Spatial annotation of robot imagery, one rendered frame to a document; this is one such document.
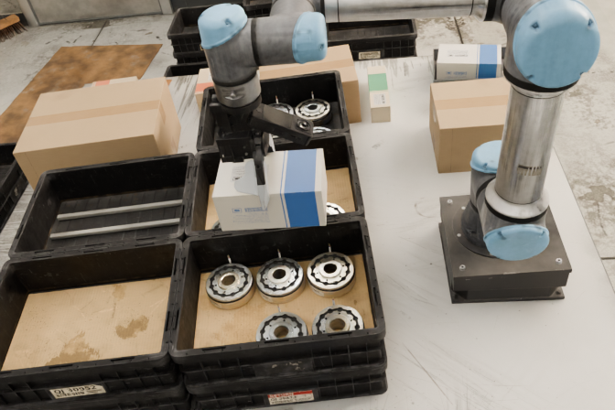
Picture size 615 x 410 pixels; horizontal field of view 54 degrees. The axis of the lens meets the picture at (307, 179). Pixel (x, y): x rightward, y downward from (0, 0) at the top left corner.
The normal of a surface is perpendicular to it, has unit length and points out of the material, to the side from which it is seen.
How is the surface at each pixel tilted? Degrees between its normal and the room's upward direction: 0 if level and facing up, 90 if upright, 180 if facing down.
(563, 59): 84
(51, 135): 0
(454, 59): 0
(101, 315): 0
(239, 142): 90
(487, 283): 90
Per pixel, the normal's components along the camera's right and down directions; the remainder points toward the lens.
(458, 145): -0.04, 0.67
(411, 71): -0.11, -0.74
